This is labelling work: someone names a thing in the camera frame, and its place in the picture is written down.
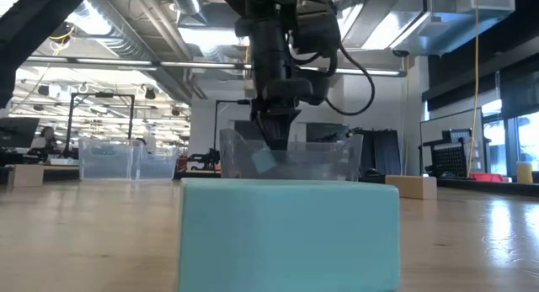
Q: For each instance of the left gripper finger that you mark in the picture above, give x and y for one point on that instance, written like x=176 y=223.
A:
x=285 y=123
x=267 y=123

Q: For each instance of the teal cube block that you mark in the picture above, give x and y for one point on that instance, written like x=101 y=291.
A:
x=263 y=160

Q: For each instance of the teal rectangular block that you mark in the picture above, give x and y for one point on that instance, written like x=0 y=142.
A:
x=288 y=237

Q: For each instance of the wooden block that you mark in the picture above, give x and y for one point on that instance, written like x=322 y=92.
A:
x=25 y=175
x=412 y=187

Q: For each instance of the background black robot arm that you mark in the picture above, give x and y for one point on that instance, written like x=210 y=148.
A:
x=202 y=159

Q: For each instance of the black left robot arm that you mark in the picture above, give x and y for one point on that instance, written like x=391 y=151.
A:
x=38 y=27

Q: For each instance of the gray translucent plastic bin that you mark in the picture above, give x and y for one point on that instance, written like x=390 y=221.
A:
x=320 y=161

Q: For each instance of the long ceiling light bar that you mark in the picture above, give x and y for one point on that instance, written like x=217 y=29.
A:
x=189 y=65

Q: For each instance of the black cabinet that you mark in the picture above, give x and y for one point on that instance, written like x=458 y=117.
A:
x=381 y=153

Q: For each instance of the clear plastic bin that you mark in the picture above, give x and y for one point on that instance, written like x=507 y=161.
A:
x=153 y=166

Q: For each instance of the white partition board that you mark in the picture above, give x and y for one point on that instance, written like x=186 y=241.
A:
x=450 y=121

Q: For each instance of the black pegboard cart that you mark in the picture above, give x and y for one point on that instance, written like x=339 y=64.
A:
x=450 y=157

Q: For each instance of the red box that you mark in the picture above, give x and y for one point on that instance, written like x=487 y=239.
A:
x=486 y=176

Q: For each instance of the person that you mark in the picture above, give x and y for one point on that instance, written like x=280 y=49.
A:
x=44 y=138

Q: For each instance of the yellow container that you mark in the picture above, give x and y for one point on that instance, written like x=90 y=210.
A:
x=524 y=173

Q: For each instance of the black computer monitor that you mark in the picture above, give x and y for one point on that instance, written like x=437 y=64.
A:
x=17 y=132

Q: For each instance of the black gantry frame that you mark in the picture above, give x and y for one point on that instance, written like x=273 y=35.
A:
x=131 y=115
x=217 y=119

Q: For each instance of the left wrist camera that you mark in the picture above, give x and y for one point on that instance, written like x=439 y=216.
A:
x=318 y=35

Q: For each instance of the round silver air duct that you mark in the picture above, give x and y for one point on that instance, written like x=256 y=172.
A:
x=187 y=1

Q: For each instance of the security camera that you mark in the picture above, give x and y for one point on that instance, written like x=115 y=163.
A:
x=400 y=53

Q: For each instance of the black ceiling dome camera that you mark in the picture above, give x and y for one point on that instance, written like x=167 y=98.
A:
x=61 y=31

